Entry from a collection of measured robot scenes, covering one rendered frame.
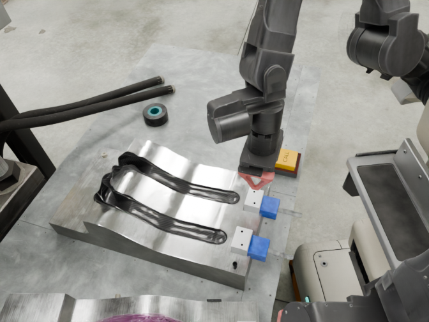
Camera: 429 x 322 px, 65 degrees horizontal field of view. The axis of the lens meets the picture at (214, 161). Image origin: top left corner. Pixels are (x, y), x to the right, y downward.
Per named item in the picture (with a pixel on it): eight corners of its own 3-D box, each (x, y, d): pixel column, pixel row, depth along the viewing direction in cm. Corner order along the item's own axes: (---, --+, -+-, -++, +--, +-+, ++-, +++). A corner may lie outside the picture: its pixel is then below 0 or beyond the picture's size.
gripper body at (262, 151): (238, 167, 63) (239, 140, 58) (251, 130, 69) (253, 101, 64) (272, 174, 62) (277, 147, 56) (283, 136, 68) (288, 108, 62)
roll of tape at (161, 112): (169, 125, 112) (167, 117, 109) (145, 128, 111) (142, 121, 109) (167, 108, 117) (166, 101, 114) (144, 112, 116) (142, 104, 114)
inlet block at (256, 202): (301, 212, 82) (305, 200, 78) (298, 230, 79) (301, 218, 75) (248, 199, 85) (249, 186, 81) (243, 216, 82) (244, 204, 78)
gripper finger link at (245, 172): (236, 194, 69) (237, 165, 62) (244, 167, 74) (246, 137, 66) (269, 202, 68) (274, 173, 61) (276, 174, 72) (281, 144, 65)
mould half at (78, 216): (268, 198, 92) (272, 167, 82) (244, 291, 77) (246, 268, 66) (106, 159, 104) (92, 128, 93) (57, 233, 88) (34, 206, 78)
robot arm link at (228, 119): (286, 63, 50) (262, 52, 57) (213, 82, 47) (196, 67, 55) (288, 135, 56) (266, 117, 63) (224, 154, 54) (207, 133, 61)
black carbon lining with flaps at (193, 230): (241, 196, 85) (242, 173, 77) (223, 255, 75) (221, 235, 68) (118, 166, 93) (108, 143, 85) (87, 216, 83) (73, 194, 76)
